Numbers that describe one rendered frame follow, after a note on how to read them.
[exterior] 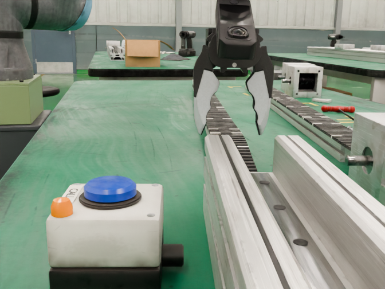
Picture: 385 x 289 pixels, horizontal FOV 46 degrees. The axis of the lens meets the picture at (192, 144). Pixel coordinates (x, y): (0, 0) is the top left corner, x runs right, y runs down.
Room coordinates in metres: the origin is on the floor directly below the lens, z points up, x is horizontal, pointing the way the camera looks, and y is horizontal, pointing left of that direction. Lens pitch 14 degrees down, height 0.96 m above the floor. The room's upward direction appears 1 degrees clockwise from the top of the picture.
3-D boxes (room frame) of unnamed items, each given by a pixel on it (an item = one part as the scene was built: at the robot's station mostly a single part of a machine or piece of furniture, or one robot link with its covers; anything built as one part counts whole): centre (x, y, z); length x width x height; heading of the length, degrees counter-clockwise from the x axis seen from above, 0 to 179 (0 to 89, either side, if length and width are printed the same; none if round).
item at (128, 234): (0.33, 0.05, 0.81); 0.10 x 0.08 x 0.06; 92
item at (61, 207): (0.30, 0.09, 0.85); 0.01 x 0.01 x 0.01
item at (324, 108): (1.06, -0.36, 0.79); 0.16 x 0.08 x 0.02; 175
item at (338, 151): (1.14, -0.23, 0.79); 0.96 x 0.04 x 0.03; 2
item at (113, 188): (0.33, 0.06, 0.84); 0.04 x 0.04 x 0.02
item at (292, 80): (1.45, -0.34, 0.83); 0.11 x 0.10 x 0.10; 94
